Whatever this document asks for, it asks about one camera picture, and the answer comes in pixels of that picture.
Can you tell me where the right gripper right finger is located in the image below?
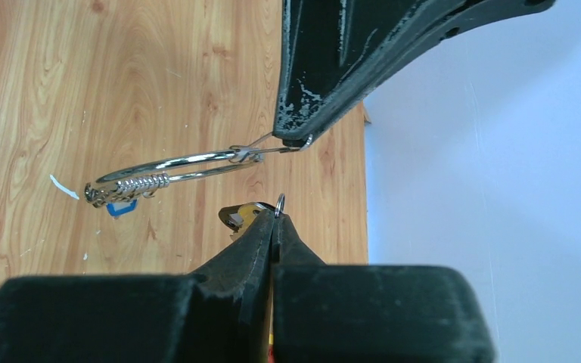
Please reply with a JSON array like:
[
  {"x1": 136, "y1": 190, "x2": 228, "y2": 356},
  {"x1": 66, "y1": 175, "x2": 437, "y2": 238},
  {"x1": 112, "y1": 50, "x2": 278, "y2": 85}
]
[{"x1": 272, "y1": 214, "x2": 325, "y2": 265}]

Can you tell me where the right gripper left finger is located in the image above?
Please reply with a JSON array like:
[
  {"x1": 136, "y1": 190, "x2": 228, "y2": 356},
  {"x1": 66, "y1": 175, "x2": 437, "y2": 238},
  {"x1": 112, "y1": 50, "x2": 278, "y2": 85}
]
[{"x1": 180, "y1": 210, "x2": 275, "y2": 362}]

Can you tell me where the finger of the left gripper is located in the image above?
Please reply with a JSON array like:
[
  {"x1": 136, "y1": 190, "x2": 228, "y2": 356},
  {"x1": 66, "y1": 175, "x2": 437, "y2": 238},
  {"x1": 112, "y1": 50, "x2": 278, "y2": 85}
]
[{"x1": 272, "y1": 0, "x2": 551, "y2": 147}]

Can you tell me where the black head silver key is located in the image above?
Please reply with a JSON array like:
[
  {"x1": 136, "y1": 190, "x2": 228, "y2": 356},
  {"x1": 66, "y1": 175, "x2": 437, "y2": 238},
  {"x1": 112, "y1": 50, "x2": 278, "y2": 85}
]
[{"x1": 218, "y1": 194, "x2": 285, "y2": 242}]

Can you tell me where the blue key tag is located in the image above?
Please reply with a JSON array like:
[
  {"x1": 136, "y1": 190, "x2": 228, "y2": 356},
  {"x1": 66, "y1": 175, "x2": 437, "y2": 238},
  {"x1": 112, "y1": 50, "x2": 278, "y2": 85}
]
[{"x1": 106, "y1": 200, "x2": 138, "y2": 219}]

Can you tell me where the silver keyring with clips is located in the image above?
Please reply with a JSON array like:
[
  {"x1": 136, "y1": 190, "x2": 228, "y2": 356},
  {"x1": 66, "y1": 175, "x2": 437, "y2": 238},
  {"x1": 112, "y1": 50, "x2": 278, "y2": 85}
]
[{"x1": 83, "y1": 133, "x2": 314, "y2": 208}]

